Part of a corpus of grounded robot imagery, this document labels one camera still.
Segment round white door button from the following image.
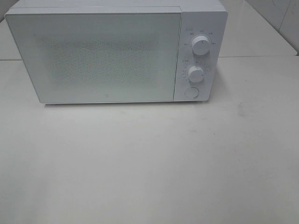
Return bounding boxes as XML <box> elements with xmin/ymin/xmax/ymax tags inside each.
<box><xmin>185</xmin><ymin>87</ymin><xmax>199</xmax><ymax>100</ymax></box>

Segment white timer knob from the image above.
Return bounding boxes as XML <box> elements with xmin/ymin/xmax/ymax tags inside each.
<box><xmin>188</xmin><ymin>66</ymin><xmax>205</xmax><ymax>83</ymax></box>

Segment upper white power knob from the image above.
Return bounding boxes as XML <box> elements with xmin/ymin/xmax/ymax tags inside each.
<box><xmin>191</xmin><ymin>35</ymin><xmax>210</xmax><ymax>56</ymax></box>

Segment white microwave oven body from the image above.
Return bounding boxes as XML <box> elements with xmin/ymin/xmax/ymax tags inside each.
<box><xmin>5</xmin><ymin>0</ymin><xmax>228</xmax><ymax>104</ymax></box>

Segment white microwave door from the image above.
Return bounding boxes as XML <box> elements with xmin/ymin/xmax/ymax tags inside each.
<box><xmin>6</xmin><ymin>7</ymin><xmax>181</xmax><ymax>104</ymax></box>

